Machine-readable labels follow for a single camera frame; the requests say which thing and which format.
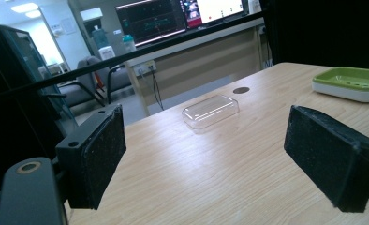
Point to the green and white soap dish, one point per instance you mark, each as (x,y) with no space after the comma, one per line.
(349,83)

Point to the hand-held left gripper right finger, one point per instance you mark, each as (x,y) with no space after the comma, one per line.
(323,156)

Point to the black curtain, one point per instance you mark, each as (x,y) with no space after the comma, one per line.
(326,31)

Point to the water dispenser with bottle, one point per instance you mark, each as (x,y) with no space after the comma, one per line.
(103,43)

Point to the grey armchair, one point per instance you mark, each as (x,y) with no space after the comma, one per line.
(92,84)

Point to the clear plastic soap box lid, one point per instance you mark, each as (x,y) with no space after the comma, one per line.
(210,111)

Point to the black glass cabinet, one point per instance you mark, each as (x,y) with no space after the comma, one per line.
(20,103)

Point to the teal capped drinking bottle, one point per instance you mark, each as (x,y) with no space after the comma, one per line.
(129,42)

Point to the white power strip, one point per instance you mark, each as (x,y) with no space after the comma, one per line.
(144,67)

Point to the bright computer monitor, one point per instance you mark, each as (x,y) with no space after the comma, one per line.
(215,11)

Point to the dark computer monitor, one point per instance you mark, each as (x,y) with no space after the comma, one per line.
(150,21)

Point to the beige desk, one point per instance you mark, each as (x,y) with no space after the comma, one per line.
(198,62)

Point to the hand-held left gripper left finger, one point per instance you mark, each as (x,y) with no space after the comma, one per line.
(92,162)

